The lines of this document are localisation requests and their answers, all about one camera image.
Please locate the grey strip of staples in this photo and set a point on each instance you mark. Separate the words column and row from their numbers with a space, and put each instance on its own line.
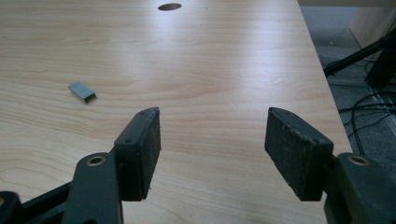
column 81, row 91

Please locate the black metal stand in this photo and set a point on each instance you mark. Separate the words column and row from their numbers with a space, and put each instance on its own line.
column 358, row 56

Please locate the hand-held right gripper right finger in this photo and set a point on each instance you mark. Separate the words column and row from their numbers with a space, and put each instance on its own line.
column 295, row 155

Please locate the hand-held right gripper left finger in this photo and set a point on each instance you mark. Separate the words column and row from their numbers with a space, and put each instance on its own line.
column 137, row 155

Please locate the metal floor rail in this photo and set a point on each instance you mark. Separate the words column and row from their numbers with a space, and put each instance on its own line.
column 381, row 99

